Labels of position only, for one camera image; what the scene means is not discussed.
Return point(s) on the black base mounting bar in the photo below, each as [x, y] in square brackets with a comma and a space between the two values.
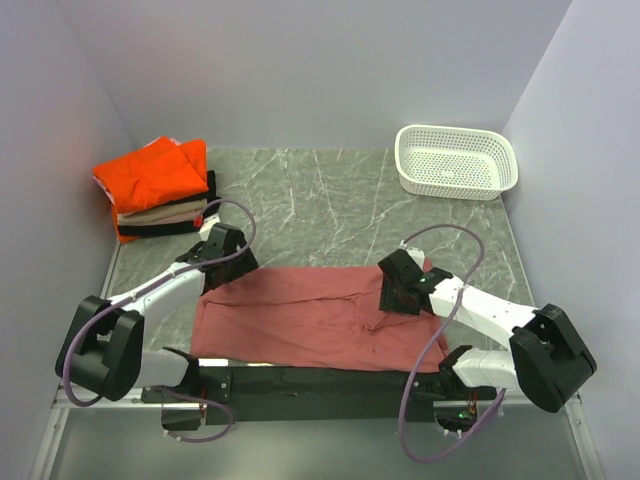
[278, 393]

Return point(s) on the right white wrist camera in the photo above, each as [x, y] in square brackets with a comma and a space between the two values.
[416, 254]

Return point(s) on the beige folded t shirt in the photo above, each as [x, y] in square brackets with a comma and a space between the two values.
[161, 215]

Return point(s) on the white perforated plastic basket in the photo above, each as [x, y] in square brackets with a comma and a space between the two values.
[454, 163]

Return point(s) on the orange folded t shirt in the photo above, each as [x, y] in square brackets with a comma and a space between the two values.
[164, 170]

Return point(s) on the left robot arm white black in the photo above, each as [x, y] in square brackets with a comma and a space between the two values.
[104, 352]

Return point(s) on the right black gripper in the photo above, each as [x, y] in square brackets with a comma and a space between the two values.
[387, 300]

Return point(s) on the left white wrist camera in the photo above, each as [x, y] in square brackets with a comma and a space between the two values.
[207, 225]

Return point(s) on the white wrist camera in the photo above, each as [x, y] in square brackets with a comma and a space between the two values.
[207, 225]
[416, 254]

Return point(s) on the pink red t shirt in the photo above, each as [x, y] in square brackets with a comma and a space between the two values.
[326, 317]

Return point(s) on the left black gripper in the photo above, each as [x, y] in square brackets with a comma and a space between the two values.
[245, 263]

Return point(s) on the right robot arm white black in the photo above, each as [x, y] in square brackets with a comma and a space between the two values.
[540, 353]

